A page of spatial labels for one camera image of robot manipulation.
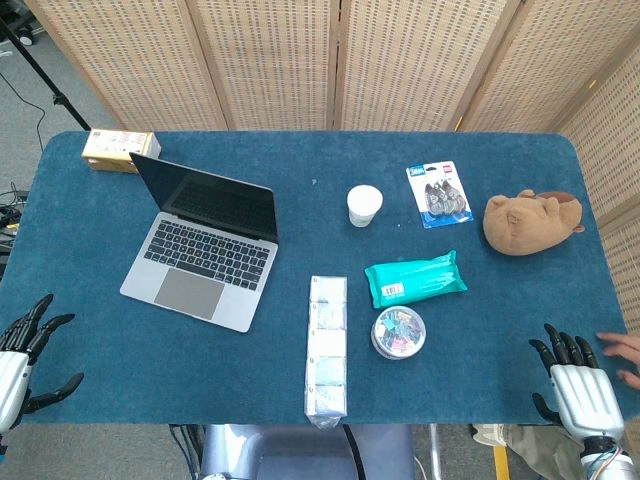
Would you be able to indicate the teal wet wipes pack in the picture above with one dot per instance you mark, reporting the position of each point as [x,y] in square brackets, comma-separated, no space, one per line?
[415,280]

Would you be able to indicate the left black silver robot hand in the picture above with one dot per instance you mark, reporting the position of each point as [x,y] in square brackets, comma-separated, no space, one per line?
[12,372]

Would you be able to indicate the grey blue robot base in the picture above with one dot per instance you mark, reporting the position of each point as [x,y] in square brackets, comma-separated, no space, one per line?
[300,455]

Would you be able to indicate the round clear box of clips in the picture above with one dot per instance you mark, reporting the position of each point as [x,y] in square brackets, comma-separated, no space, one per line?
[398,332]

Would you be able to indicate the metal table leg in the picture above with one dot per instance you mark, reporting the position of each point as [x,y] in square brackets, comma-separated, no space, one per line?
[435,452]

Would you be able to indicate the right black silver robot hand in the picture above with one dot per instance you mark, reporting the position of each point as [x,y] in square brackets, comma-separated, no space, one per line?
[585,395]

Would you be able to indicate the bare person hand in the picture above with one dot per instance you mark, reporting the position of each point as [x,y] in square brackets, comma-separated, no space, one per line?
[625,350]

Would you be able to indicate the yellow cardboard box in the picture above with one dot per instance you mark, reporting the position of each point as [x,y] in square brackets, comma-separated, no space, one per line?
[117,150]

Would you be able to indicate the white paper cup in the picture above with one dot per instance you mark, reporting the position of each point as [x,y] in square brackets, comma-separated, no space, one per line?
[364,205]

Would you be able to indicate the white shoe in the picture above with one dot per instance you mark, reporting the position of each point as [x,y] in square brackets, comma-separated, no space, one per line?
[490,434]

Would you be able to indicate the grey laptop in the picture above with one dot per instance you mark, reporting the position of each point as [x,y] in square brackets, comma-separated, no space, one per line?
[200,280]

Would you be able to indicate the brown plush bear toy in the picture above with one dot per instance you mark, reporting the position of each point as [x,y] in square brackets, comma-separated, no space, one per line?
[530,225]

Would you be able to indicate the long clear tissue pack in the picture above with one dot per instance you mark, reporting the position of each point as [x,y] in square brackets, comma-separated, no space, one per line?
[327,350]

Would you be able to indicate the khaki trouser leg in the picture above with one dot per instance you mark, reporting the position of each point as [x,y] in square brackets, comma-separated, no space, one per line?
[540,452]

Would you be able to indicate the black tripod stand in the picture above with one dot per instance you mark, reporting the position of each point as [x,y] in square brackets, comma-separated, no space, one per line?
[45,80]

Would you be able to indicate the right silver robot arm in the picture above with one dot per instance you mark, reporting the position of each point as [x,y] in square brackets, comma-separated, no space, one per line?
[612,462]

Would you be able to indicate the blue table cloth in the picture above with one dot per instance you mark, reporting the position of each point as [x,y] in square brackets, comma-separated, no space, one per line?
[425,390]

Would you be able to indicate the correction tape blister pack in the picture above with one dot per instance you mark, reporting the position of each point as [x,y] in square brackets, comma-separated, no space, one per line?
[440,195]

